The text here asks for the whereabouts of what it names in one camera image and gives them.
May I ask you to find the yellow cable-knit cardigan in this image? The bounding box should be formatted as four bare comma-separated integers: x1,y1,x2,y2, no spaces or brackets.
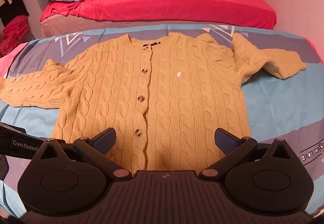
0,32,307,172

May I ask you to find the pile of red ruffled cloth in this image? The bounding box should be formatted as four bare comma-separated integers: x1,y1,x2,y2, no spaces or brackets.
0,15,29,57

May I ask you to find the patterned pink mattress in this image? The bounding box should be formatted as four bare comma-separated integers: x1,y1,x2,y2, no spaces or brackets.
40,15,173,38

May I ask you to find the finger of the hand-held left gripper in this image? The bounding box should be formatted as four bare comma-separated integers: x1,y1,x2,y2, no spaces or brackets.
0,123,48,141

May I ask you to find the red bed sheet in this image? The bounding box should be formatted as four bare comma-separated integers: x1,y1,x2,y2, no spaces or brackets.
40,0,277,30

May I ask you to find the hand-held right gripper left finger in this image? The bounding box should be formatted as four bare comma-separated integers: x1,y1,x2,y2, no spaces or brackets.
32,127,132,179

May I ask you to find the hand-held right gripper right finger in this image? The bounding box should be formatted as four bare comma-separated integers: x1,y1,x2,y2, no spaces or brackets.
199,127,295,179

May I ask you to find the pink bed sheet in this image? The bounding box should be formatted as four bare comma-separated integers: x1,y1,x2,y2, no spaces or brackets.
0,42,28,80

